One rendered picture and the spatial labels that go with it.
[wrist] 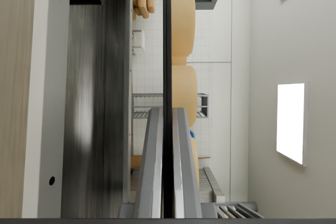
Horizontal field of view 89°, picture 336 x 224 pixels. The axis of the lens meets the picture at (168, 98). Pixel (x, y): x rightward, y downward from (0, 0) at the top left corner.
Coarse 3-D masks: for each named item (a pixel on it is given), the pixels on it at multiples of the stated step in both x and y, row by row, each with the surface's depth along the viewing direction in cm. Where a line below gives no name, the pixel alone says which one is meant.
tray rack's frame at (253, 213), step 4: (216, 204) 197; (220, 204) 197; (224, 204) 197; (228, 204) 197; (232, 204) 197; (236, 204) 197; (240, 204) 190; (244, 208) 180; (248, 208) 174; (248, 212) 171; (252, 212) 162; (256, 212) 160; (256, 216) 155; (260, 216) 149
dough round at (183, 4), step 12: (180, 0) 12; (192, 0) 13; (180, 12) 12; (192, 12) 12; (180, 24) 12; (192, 24) 13; (180, 36) 13; (192, 36) 13; (180, 48) 14; (192, 48) 14
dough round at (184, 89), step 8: (176, 72) 12; (184, 72) 12; (192, 72) 12; (176, 80) 12; (184, 80) 12; (192, 80) 12; (176, 88) 12; (184, 88) 12; (192, 88) 12; (176, 96) 12; (184, 96) 12; (192, 96) 12; (176, 104) 12; (184, 104) 12; (192, 104) 12; (192, 112) 12; (192, 120) 12
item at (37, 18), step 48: (0, 0) 14; (48, 0) 14; (0, 48) 14; (48, 48) 14; (0, 96) 14; (48, 96) 14; (0, 144) 13; (48, 144) 14; (0, 192) 13; (48, 192) 14
